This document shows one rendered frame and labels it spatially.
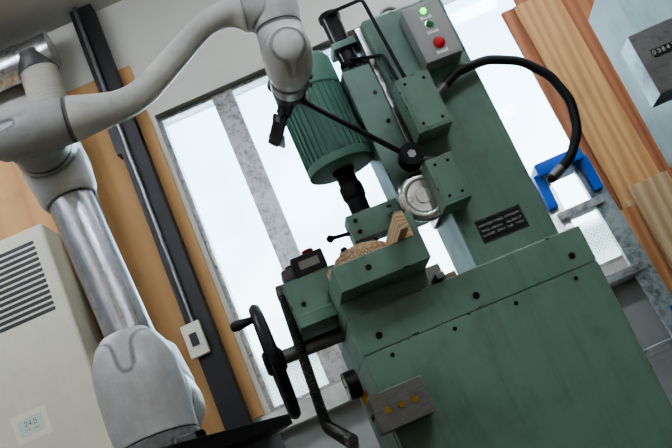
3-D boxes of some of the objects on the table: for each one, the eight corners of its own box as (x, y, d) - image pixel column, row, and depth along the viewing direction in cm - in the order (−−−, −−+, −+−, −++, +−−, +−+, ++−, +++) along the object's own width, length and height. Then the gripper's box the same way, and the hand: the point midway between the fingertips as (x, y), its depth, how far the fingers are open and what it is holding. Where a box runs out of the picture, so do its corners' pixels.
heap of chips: (332, 277, 219) (326, 262, 220) (390, 254, 221) (383, 239, 222) (333, 267, 211) (327, 251, 212) (393, 243, 213) (386, 228, 214)
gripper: (280, 138, 215) (283, 171, 236) (328, 45, 223) (326, 85, 243) (250, 125, 216) (255, 159, 237) (298, 33, 224) (299, 73, 244)
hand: (291, 120), depth 239 cm, fingers open, 13 cm apart
